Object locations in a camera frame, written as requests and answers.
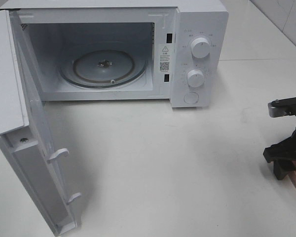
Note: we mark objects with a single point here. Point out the white microwave oven body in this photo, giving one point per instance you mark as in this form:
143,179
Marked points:
56,25

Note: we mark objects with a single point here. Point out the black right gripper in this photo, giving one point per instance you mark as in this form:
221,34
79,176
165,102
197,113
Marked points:
282,157

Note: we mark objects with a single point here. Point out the white microwave door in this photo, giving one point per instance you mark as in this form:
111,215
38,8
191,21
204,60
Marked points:
25,137

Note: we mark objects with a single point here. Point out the glass microwave turntable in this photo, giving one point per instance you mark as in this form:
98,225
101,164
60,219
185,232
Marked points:
105,64

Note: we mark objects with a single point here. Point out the lower white round knob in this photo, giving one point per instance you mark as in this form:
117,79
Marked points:
195,78

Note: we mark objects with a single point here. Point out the upper white round knob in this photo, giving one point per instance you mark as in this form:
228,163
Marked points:
200,47

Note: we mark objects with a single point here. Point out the white warning label sticker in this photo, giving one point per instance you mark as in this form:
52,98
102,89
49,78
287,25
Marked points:
165,56

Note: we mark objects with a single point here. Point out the white round knob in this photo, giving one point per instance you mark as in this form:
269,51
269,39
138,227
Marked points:
195,78
200,47

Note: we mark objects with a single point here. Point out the round white door button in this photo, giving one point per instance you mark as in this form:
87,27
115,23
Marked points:
191,98

